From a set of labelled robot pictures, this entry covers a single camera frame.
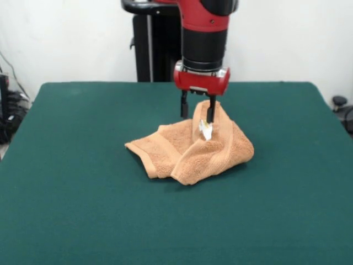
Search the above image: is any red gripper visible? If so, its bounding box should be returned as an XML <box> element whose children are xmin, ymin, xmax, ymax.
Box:
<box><xmin>173</xmin><ymin>62</ymin><xmax>231</xmax><ymax>123</ymax></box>

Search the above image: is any tan terry towel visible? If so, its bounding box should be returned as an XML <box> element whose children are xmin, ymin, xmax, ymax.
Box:
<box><xmin>124</xmin><ymin>100</ymin><xmax>255</xmax><ymax>186</ymax></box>

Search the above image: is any dark green table cloth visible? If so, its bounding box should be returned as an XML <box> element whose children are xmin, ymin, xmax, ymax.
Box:
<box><xmin>0</xmin><ymin>81</ymin><xmax>353</xmax><ymax>265</ymax></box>

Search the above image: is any black round caster foot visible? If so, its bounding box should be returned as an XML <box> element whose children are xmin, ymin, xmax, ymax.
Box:
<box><xmin>331</xmin><ymin>95</ymin><xmax>353</xmax><ymax>139</ymax></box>

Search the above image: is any black box device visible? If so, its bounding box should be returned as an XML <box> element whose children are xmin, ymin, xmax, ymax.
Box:
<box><xmin>0</xmin><ymin>73</ymin><xmax>10</xmax><ymax>144</ymax></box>

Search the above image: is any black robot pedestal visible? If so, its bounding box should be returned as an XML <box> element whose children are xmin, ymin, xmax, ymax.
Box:
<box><xmin>120</xmin><ymin>0</ymin><xmax>224</xmax><ymax>83</ymax></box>

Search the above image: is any black cable bundle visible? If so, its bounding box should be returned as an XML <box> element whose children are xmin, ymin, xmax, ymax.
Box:
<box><xmin>5</xmin><ymin>90</ymin><xmax>31</xmax><ymax>140</ymax></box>

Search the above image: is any grey wall cable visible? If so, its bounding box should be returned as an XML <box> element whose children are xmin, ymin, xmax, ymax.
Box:
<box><xmin>0</xmin><ymin>51</ymin><xmax>31</xmax><ymax>100</ymax></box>

